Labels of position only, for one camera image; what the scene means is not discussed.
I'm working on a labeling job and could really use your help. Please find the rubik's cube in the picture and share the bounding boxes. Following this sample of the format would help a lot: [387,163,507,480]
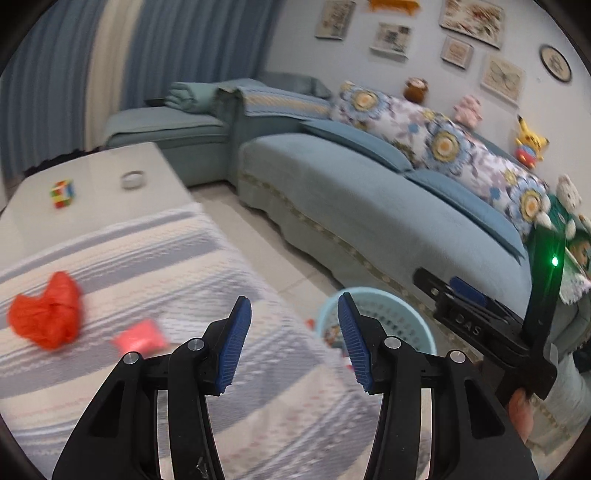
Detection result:
[50,179,75,209]

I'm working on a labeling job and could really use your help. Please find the blue sectional sofa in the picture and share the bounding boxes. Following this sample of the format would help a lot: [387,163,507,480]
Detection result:
[102,73,535,315]

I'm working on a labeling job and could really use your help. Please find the white teddy bear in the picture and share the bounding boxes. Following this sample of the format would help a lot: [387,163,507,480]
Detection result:
[535,174,590,241]

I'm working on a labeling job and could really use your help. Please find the floral cushion right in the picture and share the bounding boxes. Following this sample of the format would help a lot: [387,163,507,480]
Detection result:
[421,114,552,238]

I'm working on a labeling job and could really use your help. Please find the person's right hand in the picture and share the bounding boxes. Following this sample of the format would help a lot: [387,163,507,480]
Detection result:
[506,388,534,443]

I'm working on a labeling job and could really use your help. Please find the brown monkey plush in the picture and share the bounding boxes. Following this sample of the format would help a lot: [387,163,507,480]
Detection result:
[404,77,429,105]

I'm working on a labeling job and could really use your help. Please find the white coffee table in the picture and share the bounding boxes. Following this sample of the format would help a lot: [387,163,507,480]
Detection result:
[1,143,193,268]

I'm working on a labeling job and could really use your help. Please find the pink pig plush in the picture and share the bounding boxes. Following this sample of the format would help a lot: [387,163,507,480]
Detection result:
[454,95,483,130]

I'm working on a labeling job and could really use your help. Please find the pikachu plush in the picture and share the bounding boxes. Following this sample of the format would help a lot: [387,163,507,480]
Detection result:
[515,115,549,170]

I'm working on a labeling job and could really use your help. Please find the orange wall shelf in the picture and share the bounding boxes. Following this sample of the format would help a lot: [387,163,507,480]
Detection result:
[369,0,421,16]

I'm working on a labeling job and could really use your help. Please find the floral cushion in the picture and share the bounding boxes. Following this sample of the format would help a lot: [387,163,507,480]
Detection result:
[421,114,552,238]
[331,82,435,160]

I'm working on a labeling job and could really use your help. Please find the floral cushion left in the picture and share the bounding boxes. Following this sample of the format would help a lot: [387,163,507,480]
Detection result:
[331,82,435,160]

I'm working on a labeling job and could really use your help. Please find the glass ashtray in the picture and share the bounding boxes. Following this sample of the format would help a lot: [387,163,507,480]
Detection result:
[120,170,145,190]

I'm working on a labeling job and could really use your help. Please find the flower painting frame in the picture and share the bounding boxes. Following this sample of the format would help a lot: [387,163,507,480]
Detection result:
[439,0,506,50]

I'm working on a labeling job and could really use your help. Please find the striped woven tablecloth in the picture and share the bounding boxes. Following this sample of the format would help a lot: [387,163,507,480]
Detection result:
[1,203,378,479]

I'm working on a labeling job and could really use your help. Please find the blue window curtains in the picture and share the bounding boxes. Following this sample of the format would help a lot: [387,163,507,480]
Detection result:
[1,0,283,179]

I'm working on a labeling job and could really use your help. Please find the light blue trash basket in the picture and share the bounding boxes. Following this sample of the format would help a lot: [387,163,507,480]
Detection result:
[314,287,438,357]

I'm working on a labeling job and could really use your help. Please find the orange paper cup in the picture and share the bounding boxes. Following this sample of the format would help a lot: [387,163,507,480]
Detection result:
[324,324,345,350]

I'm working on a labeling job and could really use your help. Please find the pink wrapper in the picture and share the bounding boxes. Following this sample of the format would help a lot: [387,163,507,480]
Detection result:
[113,319,168,356]

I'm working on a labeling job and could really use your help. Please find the orange plastic bag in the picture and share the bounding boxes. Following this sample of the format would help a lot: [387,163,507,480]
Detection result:
[7,271,82,350]

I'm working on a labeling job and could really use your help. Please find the butterfly picture frame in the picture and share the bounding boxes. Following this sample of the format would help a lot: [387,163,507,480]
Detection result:
[480,54,526,106]

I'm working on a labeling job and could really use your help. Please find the folded blue blanket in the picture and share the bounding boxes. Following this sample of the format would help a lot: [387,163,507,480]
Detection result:
[164,82,218,114]

